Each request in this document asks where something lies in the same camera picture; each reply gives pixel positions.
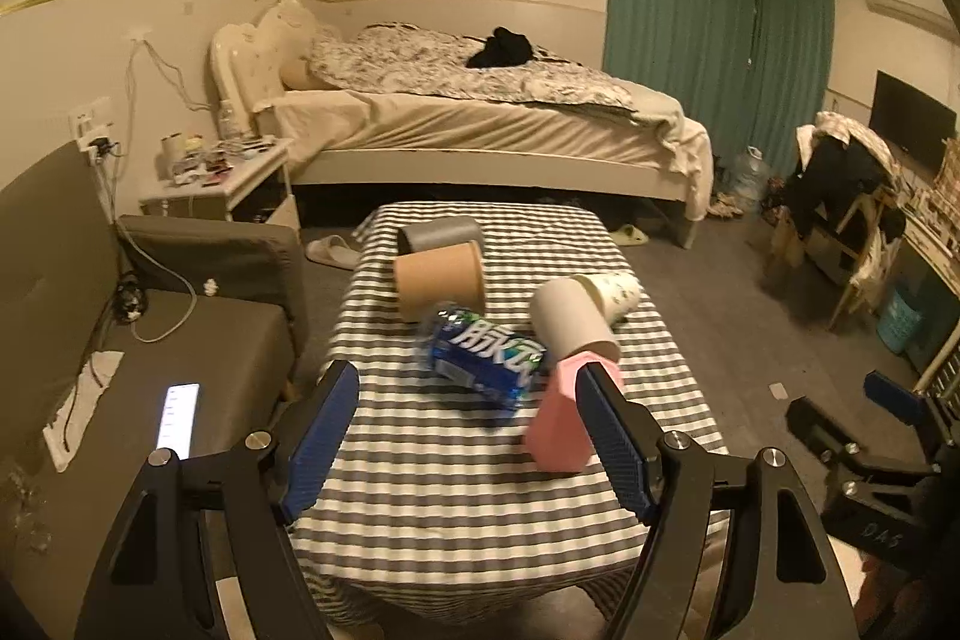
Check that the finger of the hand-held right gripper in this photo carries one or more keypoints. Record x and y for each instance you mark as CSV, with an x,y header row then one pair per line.
x,y
892,396
825,434

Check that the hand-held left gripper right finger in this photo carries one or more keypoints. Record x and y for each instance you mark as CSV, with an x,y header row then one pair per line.
x,y
615,445

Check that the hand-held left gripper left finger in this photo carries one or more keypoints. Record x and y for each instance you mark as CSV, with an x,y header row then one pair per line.
x,y
322,437

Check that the pink cup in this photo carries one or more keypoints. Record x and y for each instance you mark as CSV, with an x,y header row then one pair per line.
x,y
555,422

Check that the plain white cup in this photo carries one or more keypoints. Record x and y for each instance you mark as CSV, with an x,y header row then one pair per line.
x,y
570,314

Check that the white patterned cup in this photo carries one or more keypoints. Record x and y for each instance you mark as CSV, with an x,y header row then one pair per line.
x,y
619,295

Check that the brown paper cup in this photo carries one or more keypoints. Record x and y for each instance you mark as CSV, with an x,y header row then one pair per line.
x,y
439,280

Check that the grey cup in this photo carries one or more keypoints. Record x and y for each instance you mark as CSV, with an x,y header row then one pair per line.
x,y
442,233

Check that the teal waste bin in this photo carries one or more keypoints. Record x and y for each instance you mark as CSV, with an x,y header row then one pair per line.
x,y
898,323

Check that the grey striped tablecloth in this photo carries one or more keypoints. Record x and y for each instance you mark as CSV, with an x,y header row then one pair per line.
x,y
450,497

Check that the wooden chair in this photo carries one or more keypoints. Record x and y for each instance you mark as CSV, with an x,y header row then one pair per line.
x,y
862,257

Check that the grey sofa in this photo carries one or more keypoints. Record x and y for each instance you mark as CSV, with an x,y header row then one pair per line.
x,y
225,332

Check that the smartphone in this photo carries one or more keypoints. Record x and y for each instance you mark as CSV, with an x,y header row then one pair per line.
x,y
178,419

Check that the blue label plastic bottle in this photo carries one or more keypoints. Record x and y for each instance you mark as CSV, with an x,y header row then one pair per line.
x,y
480,355

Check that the beige slipper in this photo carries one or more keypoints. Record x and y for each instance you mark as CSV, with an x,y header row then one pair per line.
x,y
330,251
628,233

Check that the wooden model building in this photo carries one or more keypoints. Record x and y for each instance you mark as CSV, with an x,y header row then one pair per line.
x,y
937,197

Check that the black jacket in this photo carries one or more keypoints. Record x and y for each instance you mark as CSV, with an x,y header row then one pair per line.
x,y
832,175

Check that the white cloth on sofa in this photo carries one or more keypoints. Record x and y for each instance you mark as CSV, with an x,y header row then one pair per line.
x,y
82,400

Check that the large water jug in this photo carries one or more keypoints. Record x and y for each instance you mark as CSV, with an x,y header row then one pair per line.
x,y
750,179

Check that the white nightstand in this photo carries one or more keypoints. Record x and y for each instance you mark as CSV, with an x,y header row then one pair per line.
x,y
255,175

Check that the black television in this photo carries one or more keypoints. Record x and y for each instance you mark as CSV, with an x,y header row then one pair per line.
x,y
911,119

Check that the cream bed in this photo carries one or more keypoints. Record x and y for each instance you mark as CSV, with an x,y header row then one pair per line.
x,y
450,134

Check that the clear plastic bottle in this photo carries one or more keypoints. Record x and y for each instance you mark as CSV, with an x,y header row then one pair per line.
x,y
226,121

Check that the floral blanket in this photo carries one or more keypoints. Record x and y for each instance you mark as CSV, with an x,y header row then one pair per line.
x,y
420,59

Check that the white power strip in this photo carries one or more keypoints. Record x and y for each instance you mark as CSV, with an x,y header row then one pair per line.
x,y
90,123

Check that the black clothing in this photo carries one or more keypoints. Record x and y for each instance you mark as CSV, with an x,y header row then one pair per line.
x,y
499,49

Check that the green curtain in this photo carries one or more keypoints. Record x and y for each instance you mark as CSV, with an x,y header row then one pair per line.
x,y
675,10

